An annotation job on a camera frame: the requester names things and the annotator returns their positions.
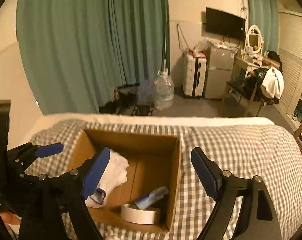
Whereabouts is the white sock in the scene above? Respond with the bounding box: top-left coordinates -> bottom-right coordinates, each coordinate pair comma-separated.
85,149 -> 129,209

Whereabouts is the white tape roll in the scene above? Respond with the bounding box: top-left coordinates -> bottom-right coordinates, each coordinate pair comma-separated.
121,204 -> 161,225

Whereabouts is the blue grey tube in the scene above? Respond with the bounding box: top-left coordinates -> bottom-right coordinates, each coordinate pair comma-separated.
135,186 -> 169,210

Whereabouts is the cardboard box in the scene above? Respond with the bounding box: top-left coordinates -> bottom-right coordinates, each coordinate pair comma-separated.
67,129 -> 181,233

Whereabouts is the wooden chair with clothes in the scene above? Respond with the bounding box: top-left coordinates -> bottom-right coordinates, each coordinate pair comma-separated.
221,67 -> 280,117

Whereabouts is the large water bottle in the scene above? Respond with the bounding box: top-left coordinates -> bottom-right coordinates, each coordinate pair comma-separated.
154,68 -> 174,111

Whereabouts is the silver mini fridge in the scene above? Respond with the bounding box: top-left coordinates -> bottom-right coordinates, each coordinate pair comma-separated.
204,47 -> 234,99

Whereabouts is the dressing table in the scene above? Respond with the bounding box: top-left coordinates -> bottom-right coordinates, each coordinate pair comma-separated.
231,56 -> 280,81

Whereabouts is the white suitcase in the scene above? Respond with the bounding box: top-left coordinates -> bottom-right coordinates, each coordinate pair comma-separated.
182,54 -> 207,98

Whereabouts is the white oval mirror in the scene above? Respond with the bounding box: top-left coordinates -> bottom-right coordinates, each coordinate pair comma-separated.
245,24 -> 264,55

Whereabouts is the white wardrobe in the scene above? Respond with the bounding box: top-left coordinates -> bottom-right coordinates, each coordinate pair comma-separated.
276,10 -> 302,131

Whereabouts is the green curtain by wardrobe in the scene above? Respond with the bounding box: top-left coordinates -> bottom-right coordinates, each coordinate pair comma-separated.
248,0 -> 279,52

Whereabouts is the black wall television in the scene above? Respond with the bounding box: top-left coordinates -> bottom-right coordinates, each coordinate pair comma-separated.
205,7 -> 246,41

